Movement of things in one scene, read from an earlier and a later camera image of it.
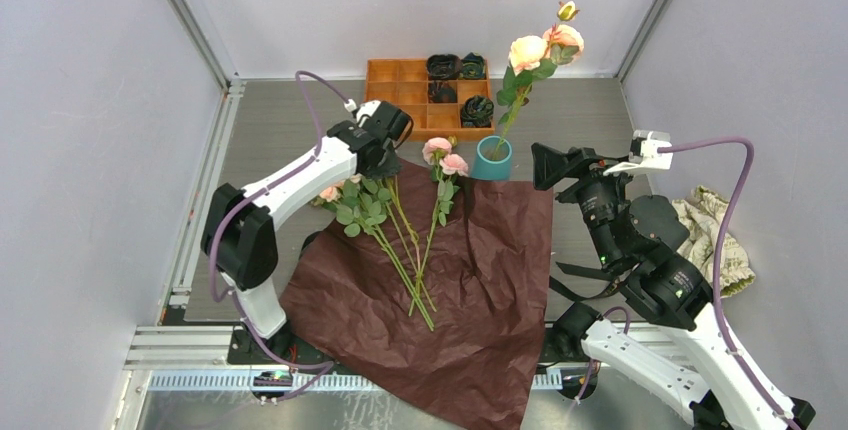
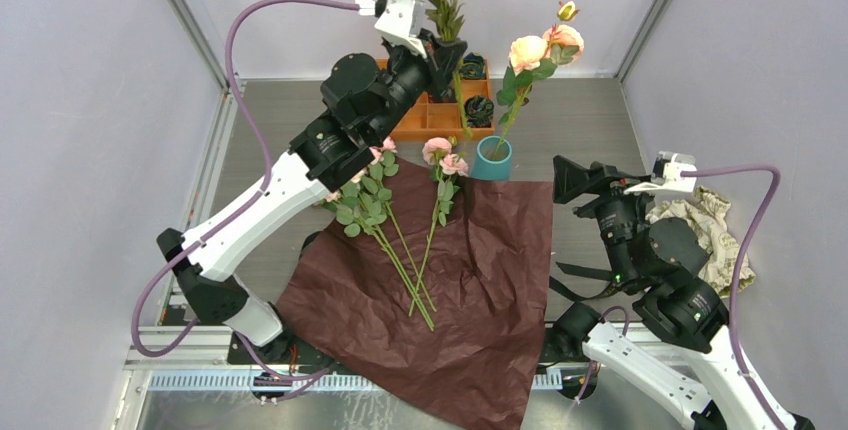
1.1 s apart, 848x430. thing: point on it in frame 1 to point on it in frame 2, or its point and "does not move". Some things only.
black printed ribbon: (615, 282) does not move
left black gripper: (370, 173) to (438, 66)
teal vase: (492, 160) does not move
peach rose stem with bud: (533, 57) does not move
